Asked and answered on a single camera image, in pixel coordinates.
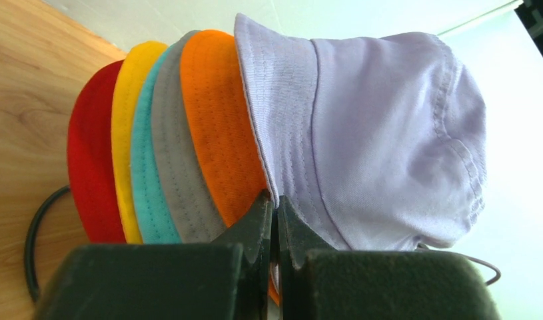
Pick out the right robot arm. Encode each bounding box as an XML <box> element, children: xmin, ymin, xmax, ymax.
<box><xmin>515</xmin><ymin>0</ymin><xmax>543</xmax><ymax>57</ymax></box>

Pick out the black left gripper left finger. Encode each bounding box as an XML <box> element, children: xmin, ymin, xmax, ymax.
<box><xmin>33</xmin><ymin>191</ymin><xmax>273</xmax><ymax>319</ymax></box>

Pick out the grey hat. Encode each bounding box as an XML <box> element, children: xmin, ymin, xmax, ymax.
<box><xmin>151</xmin><ymin>31</ymin><xmax>226</xmax><ymax>243</ymax></box>

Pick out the lavender hat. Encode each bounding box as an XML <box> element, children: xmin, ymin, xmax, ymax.
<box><xmin>234</xmin><ymin>14</ymin><xmax>486</xmax><ymax>251</ymax></box>

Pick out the orange hat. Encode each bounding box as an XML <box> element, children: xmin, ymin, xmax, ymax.
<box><xmin>179</xmin><ymin>29</ymin><xmax>281</xmax><ymax>307</ymax></box>

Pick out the yellow bucket hat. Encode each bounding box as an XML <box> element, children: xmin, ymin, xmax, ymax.
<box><xmin>111</xmin><ymin>41</ymin><xmax>168</xmax><ymax>244</ymax></box>

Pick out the red bucket hat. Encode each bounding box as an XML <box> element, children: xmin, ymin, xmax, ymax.
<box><xmin>67</xmin><ymin>61</ymin><xmax>126</xmax><ymax>243</ymax></box>

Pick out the light blue bucket hat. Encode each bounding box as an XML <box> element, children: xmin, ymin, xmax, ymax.
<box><xmin>131</xmin><ymin>46</ymin><xmax>181</xmax><ymax>244</ymax></box>

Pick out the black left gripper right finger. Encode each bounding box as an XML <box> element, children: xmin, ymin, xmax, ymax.
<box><xmin>277</xmin><ymin>197</ymin><xmax>500</xmax><ymax>319</ymax></box>

